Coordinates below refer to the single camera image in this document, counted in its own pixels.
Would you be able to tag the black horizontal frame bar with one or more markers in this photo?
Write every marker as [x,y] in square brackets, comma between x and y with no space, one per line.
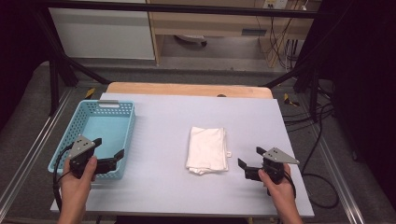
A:
[174,8]

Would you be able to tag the office chair base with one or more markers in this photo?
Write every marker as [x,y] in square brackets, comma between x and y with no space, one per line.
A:
[191,39]

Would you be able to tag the black metal stand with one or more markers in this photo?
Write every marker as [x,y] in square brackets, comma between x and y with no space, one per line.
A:
[59,71]
[306,77]

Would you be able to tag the person's right hand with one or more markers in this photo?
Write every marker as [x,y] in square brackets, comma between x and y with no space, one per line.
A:
[278,191]

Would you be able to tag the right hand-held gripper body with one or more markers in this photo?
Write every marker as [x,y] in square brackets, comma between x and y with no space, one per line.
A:
[274,161]

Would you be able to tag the white cabinet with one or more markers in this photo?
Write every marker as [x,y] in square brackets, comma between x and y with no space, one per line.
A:
[102,34]

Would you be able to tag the yellow clamp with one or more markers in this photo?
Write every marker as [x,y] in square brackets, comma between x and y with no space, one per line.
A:
[290,100]
[90,92]

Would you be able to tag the person's left hand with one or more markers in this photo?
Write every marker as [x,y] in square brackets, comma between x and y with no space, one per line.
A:
[74,186]

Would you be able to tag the white table board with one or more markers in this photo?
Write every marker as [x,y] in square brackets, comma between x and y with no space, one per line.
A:
[174,124]

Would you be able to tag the light wooden desk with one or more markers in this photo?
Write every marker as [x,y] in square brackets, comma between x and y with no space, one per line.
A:
[218,23]

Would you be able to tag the white cloth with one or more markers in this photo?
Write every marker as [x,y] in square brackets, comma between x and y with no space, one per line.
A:
[207,149]

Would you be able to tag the light blue plastic basket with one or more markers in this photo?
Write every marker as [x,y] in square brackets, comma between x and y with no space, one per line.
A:
[106,130]

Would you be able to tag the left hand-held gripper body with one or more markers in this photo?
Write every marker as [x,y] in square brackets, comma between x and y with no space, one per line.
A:
[81,153]

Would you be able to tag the aluminium floor rail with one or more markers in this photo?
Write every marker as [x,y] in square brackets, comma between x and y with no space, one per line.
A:
[34,143]
[337,174]

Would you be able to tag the wooden table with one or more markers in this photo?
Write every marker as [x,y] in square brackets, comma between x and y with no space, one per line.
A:
[186,88]

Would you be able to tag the white power strip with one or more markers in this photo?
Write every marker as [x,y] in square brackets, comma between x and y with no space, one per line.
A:
[275,3]

